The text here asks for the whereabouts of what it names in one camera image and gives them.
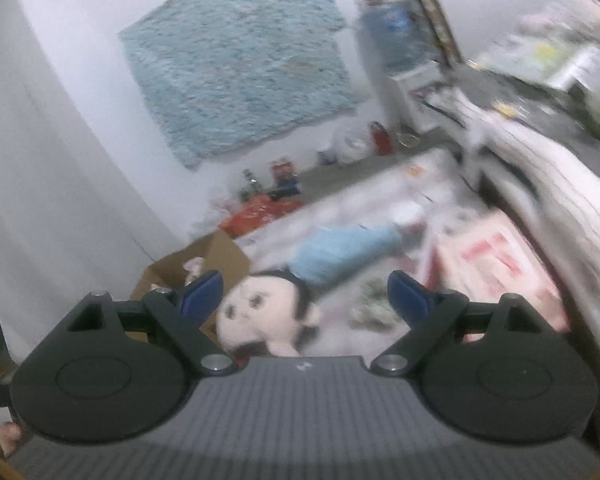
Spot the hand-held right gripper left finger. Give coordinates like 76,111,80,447
66,269,236,377

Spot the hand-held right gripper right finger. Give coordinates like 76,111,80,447
369,270,552,378

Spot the grey green patterned scrunchie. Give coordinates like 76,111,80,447
349,280,402,332

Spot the cardboard box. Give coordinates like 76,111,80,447
130,230,253,346

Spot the black-haired plush doll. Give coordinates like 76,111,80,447
215,267,323,358

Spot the light blue towel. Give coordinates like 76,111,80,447
292,224,407,292

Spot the white red printed package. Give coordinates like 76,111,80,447
434,210,572,342

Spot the large red snack bag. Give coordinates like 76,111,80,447
220,195,306,239

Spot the plaid printed bedsheet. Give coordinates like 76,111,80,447
237,147,581,361

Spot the small red package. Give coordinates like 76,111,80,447
272,160,296,189

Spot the red thermos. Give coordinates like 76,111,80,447
370,121,392,156

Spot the white plastic bag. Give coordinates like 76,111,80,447
330,125,371,164

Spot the striped white blanket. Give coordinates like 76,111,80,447
460,90,600,342

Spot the white water dispenser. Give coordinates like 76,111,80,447
380,60,452,137

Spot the dark cloth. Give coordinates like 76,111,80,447
455,67,600,157

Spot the wooden framed board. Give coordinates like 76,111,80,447
395,0,464,69

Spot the pale clutter heap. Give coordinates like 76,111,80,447
472,0,600,96

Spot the blue floral wall cloth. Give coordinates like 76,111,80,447
119,0,364,170

